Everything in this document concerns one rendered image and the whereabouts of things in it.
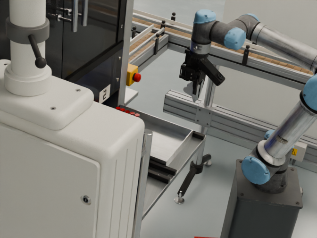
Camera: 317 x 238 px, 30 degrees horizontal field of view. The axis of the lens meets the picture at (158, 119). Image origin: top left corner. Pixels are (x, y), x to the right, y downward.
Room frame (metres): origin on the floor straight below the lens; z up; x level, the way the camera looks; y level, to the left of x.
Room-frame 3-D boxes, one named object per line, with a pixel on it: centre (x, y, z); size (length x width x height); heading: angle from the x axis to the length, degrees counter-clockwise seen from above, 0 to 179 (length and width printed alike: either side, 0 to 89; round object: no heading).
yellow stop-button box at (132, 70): (2.29, 0.16, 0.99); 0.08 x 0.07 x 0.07; 68
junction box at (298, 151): (2.62, -0.73, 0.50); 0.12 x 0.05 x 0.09; 68
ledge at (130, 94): (2.32, 0.19, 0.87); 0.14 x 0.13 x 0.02; 68
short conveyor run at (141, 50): (2.61, 0.19, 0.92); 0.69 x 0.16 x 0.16; 158
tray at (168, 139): (1.98, 0.06, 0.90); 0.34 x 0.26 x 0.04; 68
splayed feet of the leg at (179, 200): (2.88, -0.26, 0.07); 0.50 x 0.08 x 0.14; 158
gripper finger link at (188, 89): (1.97, -0.11, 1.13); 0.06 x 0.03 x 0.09; 67
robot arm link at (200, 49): (1.98, -0.12, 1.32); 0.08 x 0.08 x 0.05
